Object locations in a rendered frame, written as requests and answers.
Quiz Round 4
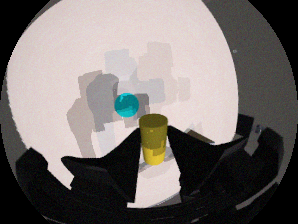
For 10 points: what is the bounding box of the cyan circle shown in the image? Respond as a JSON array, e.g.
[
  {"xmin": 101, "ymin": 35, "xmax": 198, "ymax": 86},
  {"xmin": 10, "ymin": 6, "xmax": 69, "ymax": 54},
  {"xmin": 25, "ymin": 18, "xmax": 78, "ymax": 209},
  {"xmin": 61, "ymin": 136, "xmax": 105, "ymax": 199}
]
[{"xmin": 114, "ymin": 93, "xmax": 138, "ymax": 117}]

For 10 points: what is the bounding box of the yellow cylinder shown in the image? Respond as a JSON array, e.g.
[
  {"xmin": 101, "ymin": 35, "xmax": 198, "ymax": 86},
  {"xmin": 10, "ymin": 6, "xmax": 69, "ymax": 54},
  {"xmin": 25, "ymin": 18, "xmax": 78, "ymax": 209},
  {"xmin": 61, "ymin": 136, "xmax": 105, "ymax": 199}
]
[{"xmin": 138, "ymin": 113, "xmax": 169, "ymax": 165}]

